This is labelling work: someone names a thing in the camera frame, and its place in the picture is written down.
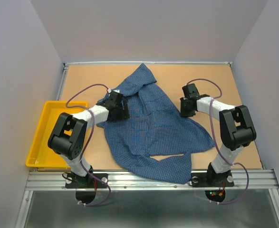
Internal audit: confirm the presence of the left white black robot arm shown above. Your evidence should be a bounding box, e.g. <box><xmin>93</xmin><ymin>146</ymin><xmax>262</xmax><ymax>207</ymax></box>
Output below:
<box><xmin>48</xmin><ymin>90</ymin><xmax>129</xmax><ymax>189</ymax></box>

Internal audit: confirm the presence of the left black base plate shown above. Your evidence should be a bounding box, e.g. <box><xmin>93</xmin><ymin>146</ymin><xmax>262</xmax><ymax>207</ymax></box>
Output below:
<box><xmin>62</xmin><ymin>172</ymin><xmax>106</xmax><ymax>190</ymax></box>

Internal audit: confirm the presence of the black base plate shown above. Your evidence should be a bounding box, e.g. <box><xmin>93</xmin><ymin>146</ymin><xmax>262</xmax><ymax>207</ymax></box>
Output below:
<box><xmin>62</xmin><ymin>172</ymin><xmax>106</xmax><ymax>190</ymax></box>
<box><xmin>188</xmin><ymin>171</ymin><xmax>234</xmax><ymax>188</ymax></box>

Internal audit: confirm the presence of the aluminium mounting rail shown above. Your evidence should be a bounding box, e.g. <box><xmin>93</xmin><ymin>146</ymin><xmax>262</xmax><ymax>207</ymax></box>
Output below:
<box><xmin>25</xmin><ymin>169</ymin><xmax>279</xmax><ymax>191</ymax></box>

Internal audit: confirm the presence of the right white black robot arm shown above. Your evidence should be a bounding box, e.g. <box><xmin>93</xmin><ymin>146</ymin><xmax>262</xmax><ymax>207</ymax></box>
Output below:
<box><xmin>180</xmin><ymin>83</ymin><xmax>257</xmax><ymax>186</ymax></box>

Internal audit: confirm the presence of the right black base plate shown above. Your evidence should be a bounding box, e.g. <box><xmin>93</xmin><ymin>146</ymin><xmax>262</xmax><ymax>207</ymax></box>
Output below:
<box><xmin>188</xmin><ymin>171</ymin><xmax>234</xmax><ymax>188</ymax></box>

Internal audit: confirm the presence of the blue checked long sleeve shirt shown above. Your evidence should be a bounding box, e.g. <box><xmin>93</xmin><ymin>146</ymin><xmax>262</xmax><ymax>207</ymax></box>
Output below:
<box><xmin>99</xmin><ymin>64</ymin><xmax>214</xmax><ymax>184</ymax></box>

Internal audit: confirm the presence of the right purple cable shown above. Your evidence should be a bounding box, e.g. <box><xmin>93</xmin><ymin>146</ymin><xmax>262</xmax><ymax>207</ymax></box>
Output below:
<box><xmin>186</xmin><ymin>79</ymin><xmax>250</xmax><ymax>205</ymax></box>

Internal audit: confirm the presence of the yellow plastic tray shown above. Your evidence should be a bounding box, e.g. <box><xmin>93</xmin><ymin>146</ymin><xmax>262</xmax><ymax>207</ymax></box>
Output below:
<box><xmin>26</xmin><ymin>101</ymin><xmax>84</xmax><ymax>170</ymax></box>

